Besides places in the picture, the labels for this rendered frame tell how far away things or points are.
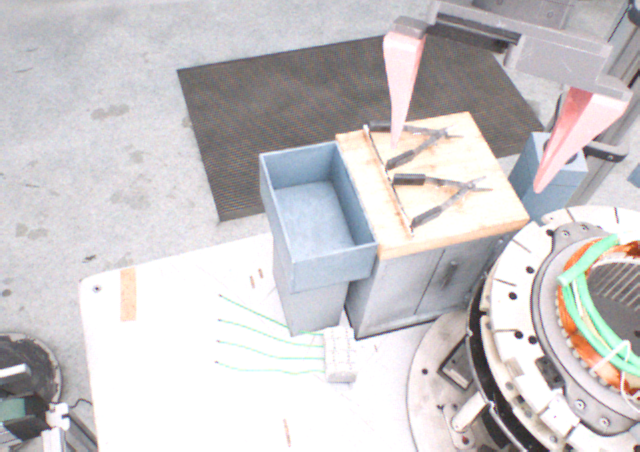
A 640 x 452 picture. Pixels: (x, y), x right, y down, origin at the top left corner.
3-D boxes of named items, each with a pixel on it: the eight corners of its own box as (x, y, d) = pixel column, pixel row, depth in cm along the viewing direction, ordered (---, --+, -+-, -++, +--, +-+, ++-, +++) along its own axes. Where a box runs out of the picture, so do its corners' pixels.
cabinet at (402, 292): (355, 342, 95) (381, 260, 74) (321, 244, 105) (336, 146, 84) (466, 314, 100) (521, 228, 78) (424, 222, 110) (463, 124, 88)
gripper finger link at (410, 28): (463, 186, 37) (518, 33, 33) (353, 152, 38) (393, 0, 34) (466, 152, 43) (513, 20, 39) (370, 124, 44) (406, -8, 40)
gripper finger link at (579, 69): (576, 220, 36) (647, 68, 32) (461, 185, 37) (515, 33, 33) (563, 181, 42) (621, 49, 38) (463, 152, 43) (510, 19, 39)
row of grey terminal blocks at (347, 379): (356, 390, 91) (360, 381, 88) (325, 391, 91) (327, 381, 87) (351, 329, 97) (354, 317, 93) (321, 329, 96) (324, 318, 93)
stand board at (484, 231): (379, 261, 74) (382, 251, 72) (333, 145, 84) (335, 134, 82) (523, 228, 78) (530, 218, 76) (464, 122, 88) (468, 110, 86)
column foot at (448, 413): (459, 401, 89) (461, 399, 88) (475, 446, 86) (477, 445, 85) (440, 405, 89) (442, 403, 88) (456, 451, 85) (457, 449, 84)
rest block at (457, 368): (484, 363, 91) (488, 358, 89) (464, 389, 89) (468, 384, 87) (461, 345, 93) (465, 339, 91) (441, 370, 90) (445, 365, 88)
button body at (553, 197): (526, 260, 106) (588, 171, 86) (487, 258, 106) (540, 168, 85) (519, 227, 110) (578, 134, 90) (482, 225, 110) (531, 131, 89)
